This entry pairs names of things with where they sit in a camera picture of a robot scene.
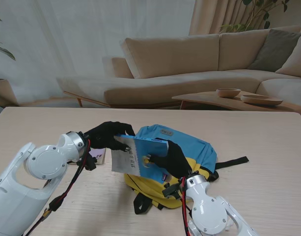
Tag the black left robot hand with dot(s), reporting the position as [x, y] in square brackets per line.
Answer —
[101, 137]

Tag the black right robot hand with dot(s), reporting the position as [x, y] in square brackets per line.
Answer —
[176, 162]

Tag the blue and yellow school backpack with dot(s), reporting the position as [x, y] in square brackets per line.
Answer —
[199, 152]

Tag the blue cover book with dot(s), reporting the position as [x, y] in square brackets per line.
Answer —
[152, 148]

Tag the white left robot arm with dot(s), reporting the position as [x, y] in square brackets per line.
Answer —
[30, 177]

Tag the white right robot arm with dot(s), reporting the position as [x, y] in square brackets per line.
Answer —
[209, 211]

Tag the purple cover book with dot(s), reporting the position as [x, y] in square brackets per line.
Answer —
[100, 156]

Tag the wooden coffee table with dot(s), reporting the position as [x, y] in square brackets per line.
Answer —
[214, 100]

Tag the small wooden bowl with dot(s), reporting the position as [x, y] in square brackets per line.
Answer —
[228, 93]

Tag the beige sofa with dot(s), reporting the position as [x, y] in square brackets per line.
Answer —
[170, 73]

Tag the wide shallow wooden bowl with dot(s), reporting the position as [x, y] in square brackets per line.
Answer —
[260, 100]

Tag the white sheer curtain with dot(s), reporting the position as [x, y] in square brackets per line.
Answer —
[66, 37]

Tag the beige plant pot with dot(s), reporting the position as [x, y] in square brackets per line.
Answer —
[3, 92]

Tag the dark green leaf plant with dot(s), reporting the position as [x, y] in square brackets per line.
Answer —
[5, 50]

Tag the grey cushion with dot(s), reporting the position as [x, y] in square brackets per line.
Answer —
[273, 51]

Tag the beige curtain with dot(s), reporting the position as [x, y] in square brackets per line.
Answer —
[209, 17]

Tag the beige cushion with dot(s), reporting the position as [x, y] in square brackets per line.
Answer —
[296, 61]

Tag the tall green leafy plant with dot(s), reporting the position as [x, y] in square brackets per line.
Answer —
[260, 12]

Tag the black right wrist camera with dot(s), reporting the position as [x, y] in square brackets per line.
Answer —
[172, 190]

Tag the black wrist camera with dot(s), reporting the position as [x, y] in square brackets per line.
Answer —
[89, 164]
[172, 190]

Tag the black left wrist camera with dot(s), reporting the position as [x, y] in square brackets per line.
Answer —
[89, 164]

